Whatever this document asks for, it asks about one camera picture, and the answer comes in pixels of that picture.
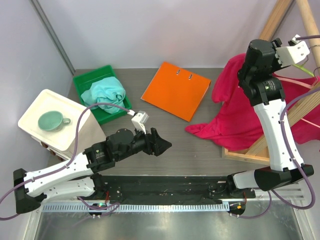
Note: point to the magenta t shirt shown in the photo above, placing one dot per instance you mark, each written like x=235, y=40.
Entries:
x=236, y=126

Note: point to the white slotted cable duct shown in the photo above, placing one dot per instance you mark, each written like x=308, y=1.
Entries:
x=76, y=207

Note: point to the teal ceramic cup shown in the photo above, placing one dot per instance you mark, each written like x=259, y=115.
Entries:
x=52, y=121

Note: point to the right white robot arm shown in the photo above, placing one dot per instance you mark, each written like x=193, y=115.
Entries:
x=266, y=95

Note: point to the pink plastic hanger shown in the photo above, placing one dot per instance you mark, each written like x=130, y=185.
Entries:
x=305, y=95

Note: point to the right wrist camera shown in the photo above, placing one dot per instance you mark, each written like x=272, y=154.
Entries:
x=293, y=54

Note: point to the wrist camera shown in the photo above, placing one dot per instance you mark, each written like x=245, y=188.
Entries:
x=138, y=120
x=293, y=54

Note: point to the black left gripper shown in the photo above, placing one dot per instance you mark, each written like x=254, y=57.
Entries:
x=155, y=144

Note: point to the green plastic hanger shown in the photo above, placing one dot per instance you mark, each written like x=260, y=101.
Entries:
x=302, y=67

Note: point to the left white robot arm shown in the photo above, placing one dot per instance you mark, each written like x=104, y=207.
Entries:
x=31, y=186

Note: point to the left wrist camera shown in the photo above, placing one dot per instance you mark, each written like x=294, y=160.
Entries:
x=138, y=120

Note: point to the orange ring binder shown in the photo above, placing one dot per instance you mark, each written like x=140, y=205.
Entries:
x=176, y=91

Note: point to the teal t shirt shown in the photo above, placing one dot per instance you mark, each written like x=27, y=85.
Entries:
x=107, y=90

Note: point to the white drawer box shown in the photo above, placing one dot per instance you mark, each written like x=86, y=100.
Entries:
x=61, y=141

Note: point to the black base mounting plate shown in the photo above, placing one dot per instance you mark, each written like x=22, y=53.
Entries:
x=149, y=190

